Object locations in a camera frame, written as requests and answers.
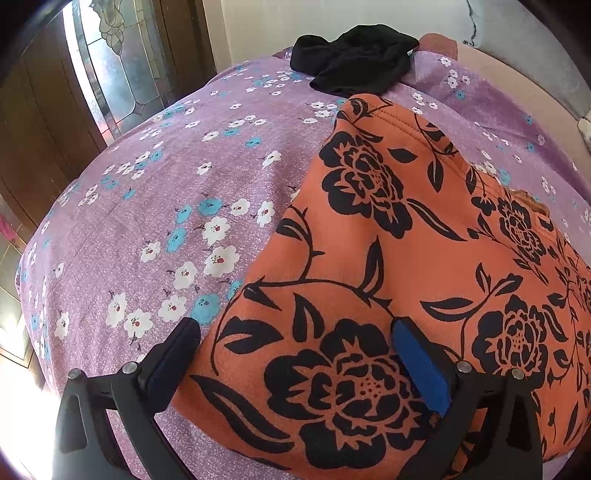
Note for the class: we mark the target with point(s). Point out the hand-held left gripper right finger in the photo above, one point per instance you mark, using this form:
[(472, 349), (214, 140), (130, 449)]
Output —
[(422, 369)]

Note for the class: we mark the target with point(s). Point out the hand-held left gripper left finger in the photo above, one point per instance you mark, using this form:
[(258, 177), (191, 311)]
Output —
[(168, 364)]

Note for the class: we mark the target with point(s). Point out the orange black floral shirt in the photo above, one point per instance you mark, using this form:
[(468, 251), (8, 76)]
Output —
[(369, 230)]

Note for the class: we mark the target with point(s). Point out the purple floral bedsheet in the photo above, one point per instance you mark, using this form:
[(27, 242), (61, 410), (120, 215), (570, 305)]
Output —
[(161, 161)]

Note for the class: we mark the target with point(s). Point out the dark wooden door panel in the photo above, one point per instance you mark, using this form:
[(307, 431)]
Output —
[(41, 129)]

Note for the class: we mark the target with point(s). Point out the crumpled floral blanket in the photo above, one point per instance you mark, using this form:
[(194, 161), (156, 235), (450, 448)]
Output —
[(585, 131)]

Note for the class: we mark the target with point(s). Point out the stained glass window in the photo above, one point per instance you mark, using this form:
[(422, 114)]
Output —
[(115, 69)]

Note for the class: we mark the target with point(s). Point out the black garment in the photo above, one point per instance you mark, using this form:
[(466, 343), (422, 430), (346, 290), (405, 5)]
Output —
[(360, 60)]

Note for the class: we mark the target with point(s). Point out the grey pillow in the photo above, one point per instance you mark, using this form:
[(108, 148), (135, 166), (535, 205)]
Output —
[(531, 41)]

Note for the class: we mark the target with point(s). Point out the wooden door frame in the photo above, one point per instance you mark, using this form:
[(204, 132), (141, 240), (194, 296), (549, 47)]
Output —
[(184, 37)]

